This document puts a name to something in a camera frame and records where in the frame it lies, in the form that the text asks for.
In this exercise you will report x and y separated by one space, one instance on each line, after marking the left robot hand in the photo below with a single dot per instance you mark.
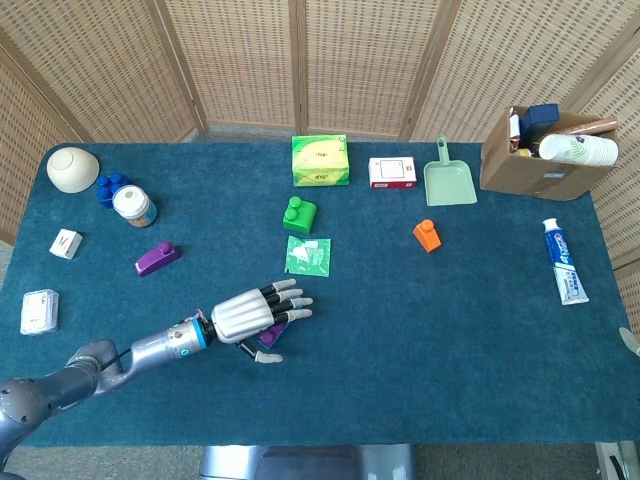
237 315

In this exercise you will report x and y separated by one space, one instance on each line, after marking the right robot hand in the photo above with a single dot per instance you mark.
631 342

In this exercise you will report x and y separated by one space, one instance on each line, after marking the small purple two-stud block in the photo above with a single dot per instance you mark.
272 337

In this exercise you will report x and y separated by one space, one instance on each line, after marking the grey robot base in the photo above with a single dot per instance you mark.
305 465

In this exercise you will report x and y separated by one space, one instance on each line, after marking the purple sloped one-stud block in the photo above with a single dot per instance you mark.
157 260

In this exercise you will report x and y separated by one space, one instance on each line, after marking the green curved two-stud block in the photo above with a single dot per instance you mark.
300 217

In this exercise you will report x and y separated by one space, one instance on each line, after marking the dark blue building block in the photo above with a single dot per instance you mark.
105 192

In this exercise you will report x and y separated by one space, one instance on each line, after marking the stack of white paper cups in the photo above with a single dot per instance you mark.
580 149

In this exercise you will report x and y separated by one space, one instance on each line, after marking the orange sloped one-stud block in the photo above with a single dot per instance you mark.
429 239

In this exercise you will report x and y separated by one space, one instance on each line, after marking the green foil sachet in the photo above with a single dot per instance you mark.
307 257

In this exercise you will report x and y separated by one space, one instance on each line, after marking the blue white toothpaste tube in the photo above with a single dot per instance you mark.
565 265

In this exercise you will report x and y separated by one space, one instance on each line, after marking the clear jar with white lid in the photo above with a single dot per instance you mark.
132 202

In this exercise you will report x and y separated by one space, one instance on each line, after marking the green yellow tissue pack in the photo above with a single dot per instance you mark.
320 160

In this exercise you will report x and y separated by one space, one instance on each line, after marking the small white cube box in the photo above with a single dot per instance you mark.
65 244

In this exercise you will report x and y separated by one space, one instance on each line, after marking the blue carpet table cover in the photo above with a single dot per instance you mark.
425 350

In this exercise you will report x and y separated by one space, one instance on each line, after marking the brown cardboard box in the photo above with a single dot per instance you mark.
525 175

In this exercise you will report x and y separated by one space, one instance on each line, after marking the white wrapped tissue packet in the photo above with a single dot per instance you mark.
39 312

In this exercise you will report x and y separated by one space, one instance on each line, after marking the red and white carton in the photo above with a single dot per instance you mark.
392 172

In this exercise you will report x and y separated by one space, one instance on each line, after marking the beige bowl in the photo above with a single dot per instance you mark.
72 167

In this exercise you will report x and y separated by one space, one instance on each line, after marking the pale green dustpan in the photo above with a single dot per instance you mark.
450 185

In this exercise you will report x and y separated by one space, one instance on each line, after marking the dark blue small box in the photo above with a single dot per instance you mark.
542 115

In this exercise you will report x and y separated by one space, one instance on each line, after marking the red white snack packet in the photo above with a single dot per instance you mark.
514 125

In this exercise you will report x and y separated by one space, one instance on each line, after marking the woven bamboo folding screen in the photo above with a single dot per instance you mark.
250 60

